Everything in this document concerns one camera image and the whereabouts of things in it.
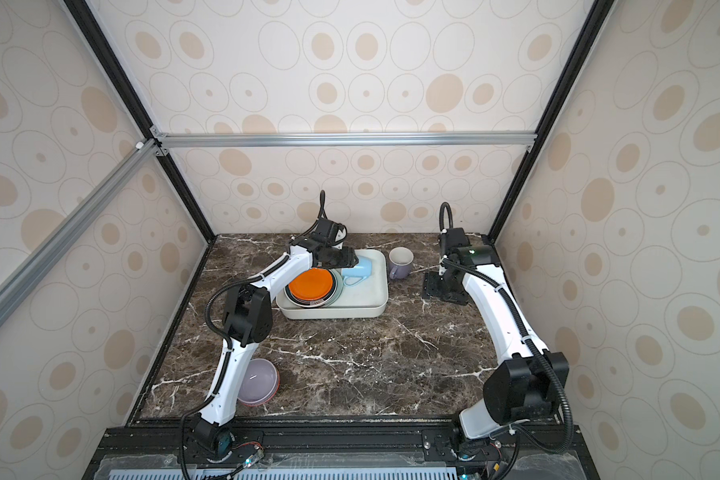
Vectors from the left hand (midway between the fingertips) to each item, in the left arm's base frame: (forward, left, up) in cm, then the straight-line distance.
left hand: (360, 252), depth 100 cm
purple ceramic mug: (+3, -14, -7) cm, 16 cm away
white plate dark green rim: (-12, +9, -9) cm, 17 cm away
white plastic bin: (-12, -3, -11) cm, 16 cm away
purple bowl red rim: (-41, +26, -5) cm, 49 cm away
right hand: (-20, -22, +7) cm, 31 cm away
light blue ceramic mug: (-4, +1, -7) cm, 8 cm away
